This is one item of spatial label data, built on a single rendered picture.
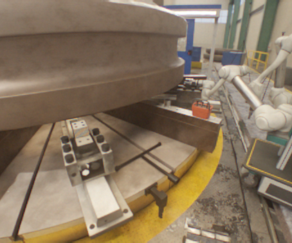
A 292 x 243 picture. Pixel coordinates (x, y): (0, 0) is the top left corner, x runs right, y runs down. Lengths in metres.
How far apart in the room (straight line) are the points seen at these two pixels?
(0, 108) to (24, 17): 0.66
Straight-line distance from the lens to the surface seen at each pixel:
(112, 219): 1.24
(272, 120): 1.49
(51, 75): 1.49
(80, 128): 1.31
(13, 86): 1.54
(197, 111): 1.78
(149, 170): 1.61
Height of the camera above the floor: 1.43
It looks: 27 degrees down
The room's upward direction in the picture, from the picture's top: straight up
